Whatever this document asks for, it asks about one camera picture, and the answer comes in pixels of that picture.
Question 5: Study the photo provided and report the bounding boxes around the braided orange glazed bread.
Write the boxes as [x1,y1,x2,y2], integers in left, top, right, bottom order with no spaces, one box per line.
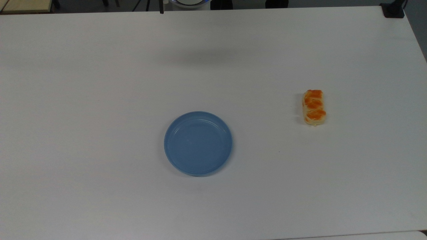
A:
[302,89,327,127]

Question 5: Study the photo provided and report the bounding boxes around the blue round plastic plate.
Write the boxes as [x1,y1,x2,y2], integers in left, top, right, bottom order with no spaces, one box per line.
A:
[163,111,233,177]

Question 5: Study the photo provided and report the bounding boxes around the black corner table clamp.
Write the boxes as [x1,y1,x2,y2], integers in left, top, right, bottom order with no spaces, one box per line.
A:
[380,0,408,18]

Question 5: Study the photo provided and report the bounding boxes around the light wooden side table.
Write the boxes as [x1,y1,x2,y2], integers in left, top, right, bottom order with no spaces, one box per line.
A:
[0,0,54,14]

